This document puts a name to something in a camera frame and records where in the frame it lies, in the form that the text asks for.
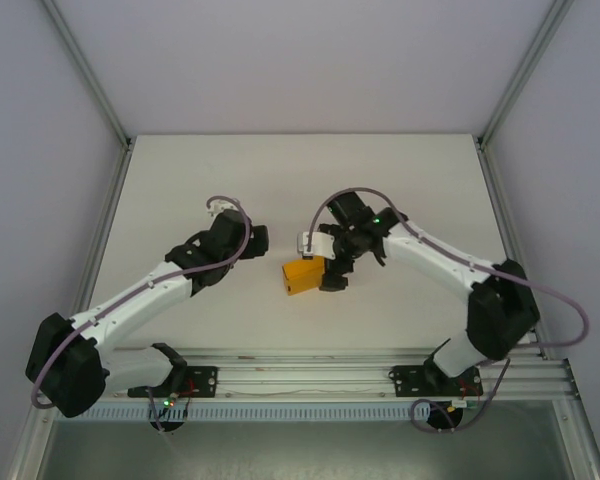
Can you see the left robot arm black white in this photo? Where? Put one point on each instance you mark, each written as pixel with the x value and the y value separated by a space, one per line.
pixel 65 365

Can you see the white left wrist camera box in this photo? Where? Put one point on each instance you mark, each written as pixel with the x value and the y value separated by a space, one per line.
pixel 222 205

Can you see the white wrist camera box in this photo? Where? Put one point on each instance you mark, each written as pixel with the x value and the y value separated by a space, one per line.
pixel 322 245
pixel 222 205

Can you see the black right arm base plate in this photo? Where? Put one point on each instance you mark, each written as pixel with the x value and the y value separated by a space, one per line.
pixel 405 380

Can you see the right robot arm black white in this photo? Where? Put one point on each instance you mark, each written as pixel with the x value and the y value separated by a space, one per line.
pixel 500 310

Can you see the aluminium frame post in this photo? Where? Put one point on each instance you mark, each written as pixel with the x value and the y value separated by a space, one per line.
pixel 525 75
pixel 87 75

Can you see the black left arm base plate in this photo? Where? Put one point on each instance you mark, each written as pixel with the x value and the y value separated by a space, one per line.
pixel 205 380

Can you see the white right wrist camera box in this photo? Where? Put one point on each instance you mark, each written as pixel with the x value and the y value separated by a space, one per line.
pixel 322 245

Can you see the orange paper box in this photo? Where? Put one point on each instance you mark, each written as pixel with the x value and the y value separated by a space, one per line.
pixel 302 277

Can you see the aluminium mounting rail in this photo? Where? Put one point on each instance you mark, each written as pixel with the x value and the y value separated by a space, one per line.
pixel 305 372

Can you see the aluminium table side rail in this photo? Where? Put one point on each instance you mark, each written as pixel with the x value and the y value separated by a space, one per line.
pixel 502 200
pixel 107 225

